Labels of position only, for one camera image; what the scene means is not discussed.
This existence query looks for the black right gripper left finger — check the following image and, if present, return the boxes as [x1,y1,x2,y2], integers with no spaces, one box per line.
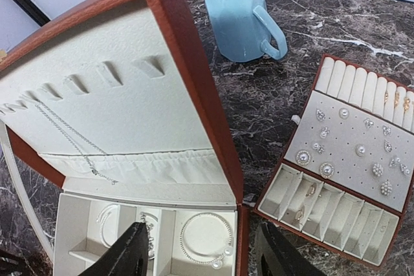
[80,222,149,276]

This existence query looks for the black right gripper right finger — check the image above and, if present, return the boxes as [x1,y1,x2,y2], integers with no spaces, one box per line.
[255,222,325,276]

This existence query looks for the thin chain hung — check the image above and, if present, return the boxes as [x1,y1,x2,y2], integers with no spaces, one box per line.
[34,100,118,185]

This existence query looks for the red jewelry display tray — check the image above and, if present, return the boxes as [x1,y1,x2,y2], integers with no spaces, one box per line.
[254,54,413,268]

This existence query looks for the red jewelry box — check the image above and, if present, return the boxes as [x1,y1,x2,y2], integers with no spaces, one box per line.
[1,0,248,275]

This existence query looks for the light blue faceted mug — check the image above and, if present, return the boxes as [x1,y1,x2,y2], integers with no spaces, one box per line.
[205,0,288,63]

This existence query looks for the round crystal cluster earring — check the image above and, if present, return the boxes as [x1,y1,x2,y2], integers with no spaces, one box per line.
[371,162,384,178]

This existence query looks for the silver bangle front left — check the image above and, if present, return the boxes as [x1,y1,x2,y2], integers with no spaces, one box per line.
[96,204,120,249]

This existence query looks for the silver bangle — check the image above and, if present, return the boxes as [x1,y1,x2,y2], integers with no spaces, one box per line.
[96,204,120,249]
[179,211,235,270]

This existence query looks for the silver bangle back right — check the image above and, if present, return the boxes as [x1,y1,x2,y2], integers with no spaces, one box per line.
[179,211,235,270]

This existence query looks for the pearl earring on tray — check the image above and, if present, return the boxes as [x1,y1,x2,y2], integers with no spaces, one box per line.
[296,149,312,167]

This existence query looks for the pearl earring centre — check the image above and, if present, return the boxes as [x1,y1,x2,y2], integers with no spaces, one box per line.
[354,143,367,157]

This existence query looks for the pearl earring upper left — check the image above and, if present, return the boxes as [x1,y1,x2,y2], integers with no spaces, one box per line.
[338,107,349,120]

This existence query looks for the silver chain bracelet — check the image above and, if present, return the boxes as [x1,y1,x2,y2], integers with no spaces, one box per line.
[138,211,160,260]

